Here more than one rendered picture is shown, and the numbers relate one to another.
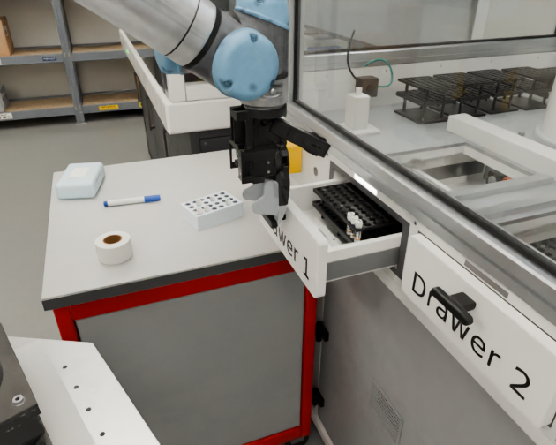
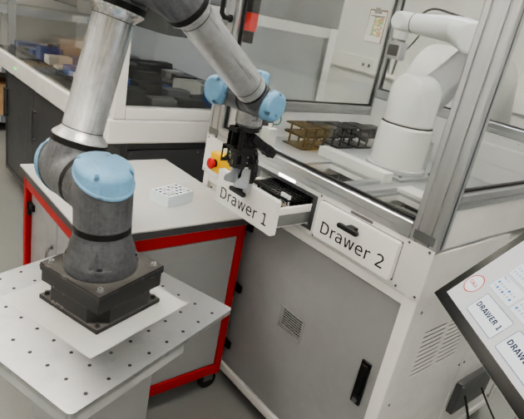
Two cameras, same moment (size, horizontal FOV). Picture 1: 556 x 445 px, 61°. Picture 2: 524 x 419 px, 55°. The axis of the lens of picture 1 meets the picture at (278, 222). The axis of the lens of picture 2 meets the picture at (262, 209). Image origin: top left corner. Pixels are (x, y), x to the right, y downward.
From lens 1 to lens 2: 76 cm
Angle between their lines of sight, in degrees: 22
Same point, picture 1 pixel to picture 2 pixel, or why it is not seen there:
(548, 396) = (392, 262)
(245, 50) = (277, 100)
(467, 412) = (348, 296)
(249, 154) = (240, 151)
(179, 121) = (116, 134)
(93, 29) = not seen: outside the picture
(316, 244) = (275, 203)
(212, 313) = (178, 263)
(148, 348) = not seen: hidden behind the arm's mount
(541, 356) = (388, 244)
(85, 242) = not seen: hidden behind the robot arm
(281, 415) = (204, 352)
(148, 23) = (244, 83)
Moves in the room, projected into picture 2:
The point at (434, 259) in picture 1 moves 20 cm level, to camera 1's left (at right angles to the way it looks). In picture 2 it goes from (335, 211) to (270, 208)
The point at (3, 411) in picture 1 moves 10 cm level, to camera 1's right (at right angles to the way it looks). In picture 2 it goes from (148, 268) to (194, 268)
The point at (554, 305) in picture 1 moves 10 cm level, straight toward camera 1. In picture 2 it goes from (393, 222) to (390, 234)
